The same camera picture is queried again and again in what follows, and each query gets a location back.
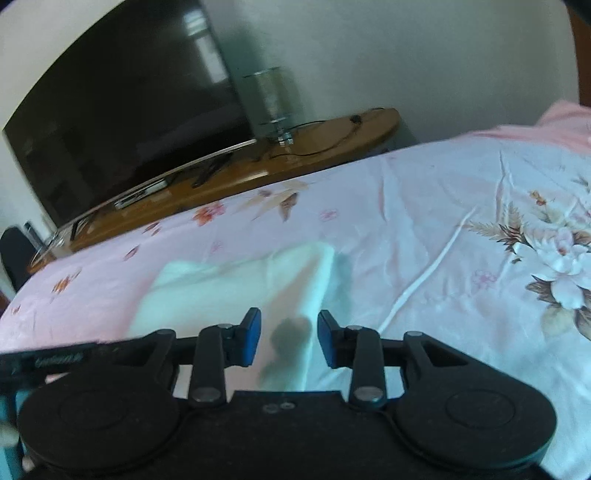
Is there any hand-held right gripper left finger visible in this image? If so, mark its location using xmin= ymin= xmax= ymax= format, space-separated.
xmin=111 ymin=307 xmax=262 ymax=409

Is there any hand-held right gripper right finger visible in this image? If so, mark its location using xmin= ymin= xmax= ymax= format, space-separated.
xmin=317 ymin=309 xmax=468 ymax=411

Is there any white knitted cloth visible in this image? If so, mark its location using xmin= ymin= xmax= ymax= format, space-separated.
xmin=129 ymin=242 xmax=339 ymax=393

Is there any black chair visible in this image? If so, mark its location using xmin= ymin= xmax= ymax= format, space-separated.
xmin=0 ymin=224 xmax=48 ymax=294

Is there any pink floral bedsheet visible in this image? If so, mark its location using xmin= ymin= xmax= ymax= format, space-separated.
xmin=0 ymin=99 xmax=591 ymax=480

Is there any silver set-top box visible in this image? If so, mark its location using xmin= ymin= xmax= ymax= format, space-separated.
xmin=113 ymin=180 xmax=170 ymax=209

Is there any wooden television cabinet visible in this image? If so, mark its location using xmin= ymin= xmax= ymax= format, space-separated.
xmin=28 ymin=107 xmax=402 ymax=274

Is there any glass table lamp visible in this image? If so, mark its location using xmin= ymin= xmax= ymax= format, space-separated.
xmin=240 ymin=66 xmax=305 ymax=147

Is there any black flat television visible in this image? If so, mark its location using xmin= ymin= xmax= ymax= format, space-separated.
xmin=2 ymin=0 xmax=259 ymax=230

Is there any black cable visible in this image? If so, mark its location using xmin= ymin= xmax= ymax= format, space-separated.
xmin=252 ymin=107 xmax=386 ymax=162

